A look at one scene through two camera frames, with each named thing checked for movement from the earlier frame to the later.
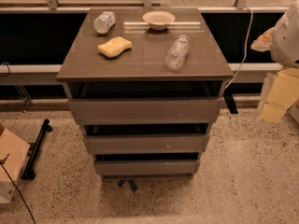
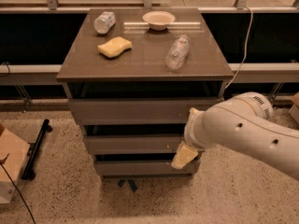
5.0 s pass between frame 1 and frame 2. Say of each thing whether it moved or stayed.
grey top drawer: stayed
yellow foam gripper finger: moved
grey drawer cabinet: stayed
